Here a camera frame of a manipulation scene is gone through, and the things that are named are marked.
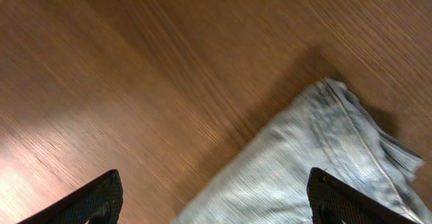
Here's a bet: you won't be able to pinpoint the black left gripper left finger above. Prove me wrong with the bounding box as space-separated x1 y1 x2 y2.
20 169 124 224

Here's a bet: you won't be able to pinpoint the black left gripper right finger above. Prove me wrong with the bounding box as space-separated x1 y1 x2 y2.
307 167 414 224

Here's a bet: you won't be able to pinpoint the light blue jeans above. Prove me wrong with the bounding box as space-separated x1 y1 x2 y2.
176 78 431 223

